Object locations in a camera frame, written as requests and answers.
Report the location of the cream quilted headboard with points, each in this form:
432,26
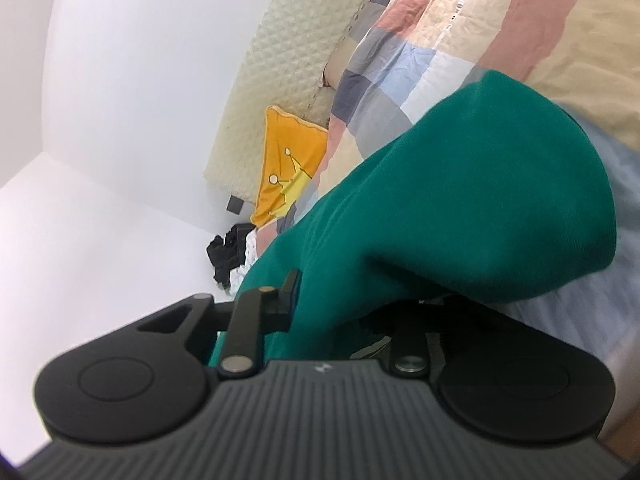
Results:
280,60

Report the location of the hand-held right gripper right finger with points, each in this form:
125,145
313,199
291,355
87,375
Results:
407,340

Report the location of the yellow crown print pillow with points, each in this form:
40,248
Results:
285,140

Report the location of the dark wall switch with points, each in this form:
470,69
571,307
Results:
235,205

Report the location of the black clothes pile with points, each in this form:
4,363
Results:
222,255

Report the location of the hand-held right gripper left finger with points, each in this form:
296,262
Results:
290,300

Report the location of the beige patchwork pillow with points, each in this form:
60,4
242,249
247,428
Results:
337,67

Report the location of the white crumpled cloth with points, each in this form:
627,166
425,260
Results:
240,275

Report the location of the green hoodie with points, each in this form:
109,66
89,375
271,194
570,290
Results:
450,185

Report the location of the patchwork checked duvet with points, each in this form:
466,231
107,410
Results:
475,20

